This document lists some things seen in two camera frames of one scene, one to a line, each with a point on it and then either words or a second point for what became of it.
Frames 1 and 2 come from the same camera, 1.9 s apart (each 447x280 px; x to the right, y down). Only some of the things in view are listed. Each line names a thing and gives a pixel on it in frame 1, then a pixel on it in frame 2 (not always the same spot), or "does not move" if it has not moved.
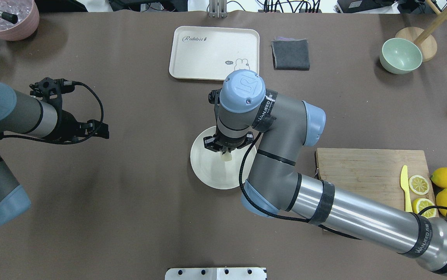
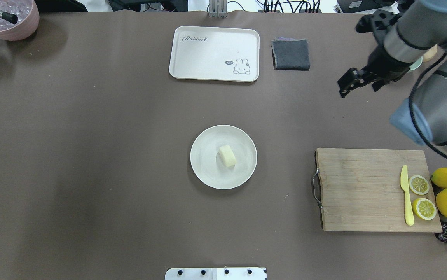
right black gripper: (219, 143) → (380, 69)
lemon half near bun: (418, 184) does not move
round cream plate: (212, 171) does not move
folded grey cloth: (290, 54) does not move
